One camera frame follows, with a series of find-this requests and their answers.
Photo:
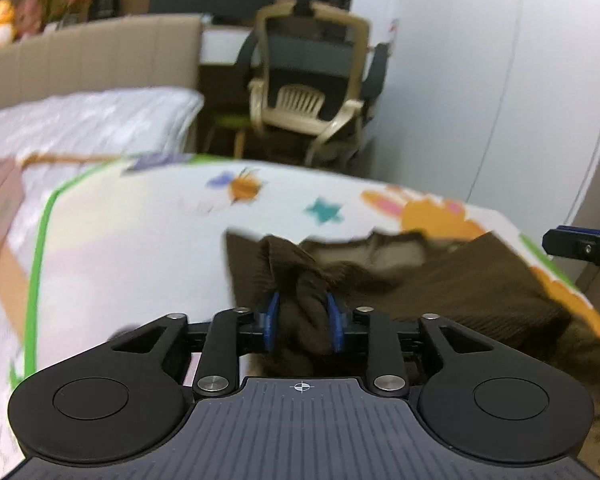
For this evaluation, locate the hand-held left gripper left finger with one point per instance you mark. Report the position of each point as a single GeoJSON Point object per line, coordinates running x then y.
{"type": "Point", "coordinates": [272, 321]}

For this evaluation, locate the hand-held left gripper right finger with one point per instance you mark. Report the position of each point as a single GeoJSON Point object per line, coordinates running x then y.
{"type": "Point", "coordinates": [334, 321]}

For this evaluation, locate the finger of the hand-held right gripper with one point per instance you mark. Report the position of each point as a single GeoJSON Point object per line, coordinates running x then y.
{"type": "Point", "coordinates": [575, 246]}

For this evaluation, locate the cartoon printed blanket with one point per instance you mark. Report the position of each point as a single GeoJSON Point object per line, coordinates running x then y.
{"type": "Point", "coordinates": [140, 240]}

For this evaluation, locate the white wardrobe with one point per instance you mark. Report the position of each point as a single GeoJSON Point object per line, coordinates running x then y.
{"type": "Point", "coordinates": [505, 85]}

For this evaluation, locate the green stool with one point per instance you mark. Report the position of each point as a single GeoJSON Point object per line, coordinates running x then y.
{"type": "Point", "coordinates": [230, 122]}

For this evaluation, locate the beige office chair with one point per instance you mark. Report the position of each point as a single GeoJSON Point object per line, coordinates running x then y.
{"type": "Point", "coordinates": [310, 45]}

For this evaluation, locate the white desk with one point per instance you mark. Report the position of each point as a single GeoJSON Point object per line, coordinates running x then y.
{"type": "Point", "coordinates": [220, 45]}

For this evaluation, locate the white cabinet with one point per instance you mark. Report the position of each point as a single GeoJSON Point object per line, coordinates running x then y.
{"type": "Point", "coordinates": [375, 10]}

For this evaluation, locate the beige padded headboard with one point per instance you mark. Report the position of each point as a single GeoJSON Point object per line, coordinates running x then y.
{"type": "Point", "coordinates": [90, 55]}

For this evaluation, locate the black jar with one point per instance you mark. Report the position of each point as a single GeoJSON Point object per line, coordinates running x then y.
{"type": "Point", "coordinates": [105, 5]}

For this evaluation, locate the potted plant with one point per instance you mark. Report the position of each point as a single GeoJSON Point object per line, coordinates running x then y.
{"type": "Point", "coordinates": [65, 7]}

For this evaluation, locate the pink plush toy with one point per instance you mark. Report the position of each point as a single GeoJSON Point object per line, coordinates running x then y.
{"type": "Point", "coordinates": [30, 15]}

